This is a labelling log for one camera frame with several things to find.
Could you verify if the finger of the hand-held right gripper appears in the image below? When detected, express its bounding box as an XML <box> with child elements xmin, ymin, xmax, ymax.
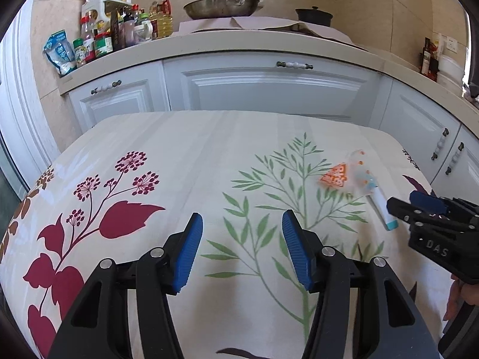
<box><xmin>409</xmin><ymin>190</ymin><xmax>479</xmax><ymax>229</ymax></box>
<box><xmin>386</xmin><ymin>196</ymin><xmax>423</xmax><ymax>229</ymax></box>

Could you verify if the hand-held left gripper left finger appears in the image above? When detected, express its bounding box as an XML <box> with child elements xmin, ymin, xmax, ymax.
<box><xmin>47</xmin><ymin>212</ymin><xmax>204</xmax><ymax>359</ymax></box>

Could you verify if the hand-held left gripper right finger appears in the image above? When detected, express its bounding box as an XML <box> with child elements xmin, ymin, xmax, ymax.
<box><xmin>281</xmin><ymin>209</ymin><xmax>442</xmax><ymax>359</ymax></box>

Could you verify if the white tube with teal ends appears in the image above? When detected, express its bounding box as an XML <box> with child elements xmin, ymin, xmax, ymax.
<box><xmin>365</xmin><ymin>174</ymin><xmax>398</xmax><ymax>231</ymax></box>

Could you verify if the person's right hand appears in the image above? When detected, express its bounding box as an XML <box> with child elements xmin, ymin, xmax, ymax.
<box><xmin>443</xmin><ymin>273</ymin><xmax>468</xmax><ymax>321</ymax></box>

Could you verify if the clear orange snack wrapper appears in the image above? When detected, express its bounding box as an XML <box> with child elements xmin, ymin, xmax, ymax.
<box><xmin>318</xmin><ymin>150</ymin><xmax>371</xmax><ymax>197</ymax></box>

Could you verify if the floral printed tablecloth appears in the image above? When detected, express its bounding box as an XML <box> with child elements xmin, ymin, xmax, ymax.
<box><xmin>0</xmin><ymin>110</ymin><xmax>455</xmax><ymax>359</ymax></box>

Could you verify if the dark glass bottle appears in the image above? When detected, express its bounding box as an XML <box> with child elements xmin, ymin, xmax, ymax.
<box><xmin>421</xmin><ymin>37</ymin><xmax>432</xmax><ymax>75</ymax></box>

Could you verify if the red packet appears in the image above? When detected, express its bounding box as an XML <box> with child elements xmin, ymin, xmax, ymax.
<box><xmin>428</xmin><ymin>34</ymin><xmax>442</xmax><ymax>81</ymax></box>

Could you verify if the dark grey curtain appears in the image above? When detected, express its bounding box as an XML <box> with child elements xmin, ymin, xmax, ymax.
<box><xmin>463</xmin><ymin>26</ymin><xmax>479</xmax><ymax>100</ymax></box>

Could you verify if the wide white cabinet door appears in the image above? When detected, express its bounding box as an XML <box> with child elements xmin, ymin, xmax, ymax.
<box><xmin>163</xmin><ymin>54</ymin><xmax>382</xmax><ymax>124</ymax></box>

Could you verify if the black lidded clay pot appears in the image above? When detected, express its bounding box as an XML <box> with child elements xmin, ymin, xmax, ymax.
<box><xmin>295</xmin><ymin>6</ymin><xmax>334</xmax><ymax>27</ymax></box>

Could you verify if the beige stone countertop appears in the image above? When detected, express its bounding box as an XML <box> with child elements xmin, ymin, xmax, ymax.
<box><xmin>58</xmin><ymin>28</ymin><xmax>479</xmax><ymax>135</ymax></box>

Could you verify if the cluster of condiment bottles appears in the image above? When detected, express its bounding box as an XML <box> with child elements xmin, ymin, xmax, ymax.
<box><xmin>73</xmin><ymin>0</ymin><xmax>175</xmax><ymax>64</ymax></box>

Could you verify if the yellow cooking oil jug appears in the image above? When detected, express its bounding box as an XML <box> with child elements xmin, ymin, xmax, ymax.
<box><xmin>150</xmin><ymin>0</ymin><xmax>173</xmax><ymax>39</ymax></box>

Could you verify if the blue white seasoning packet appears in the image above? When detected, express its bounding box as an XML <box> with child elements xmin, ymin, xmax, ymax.
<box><xmin>44</xmin><ymin>31</ymin><xmax>77</xmax><ymax>77</ymax></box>

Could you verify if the white condiment rack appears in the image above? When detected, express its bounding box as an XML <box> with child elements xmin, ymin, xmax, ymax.
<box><xmin>81</xmin><ymin>0</ymin><xmax>139</xmax><ymax>19</ymax></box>

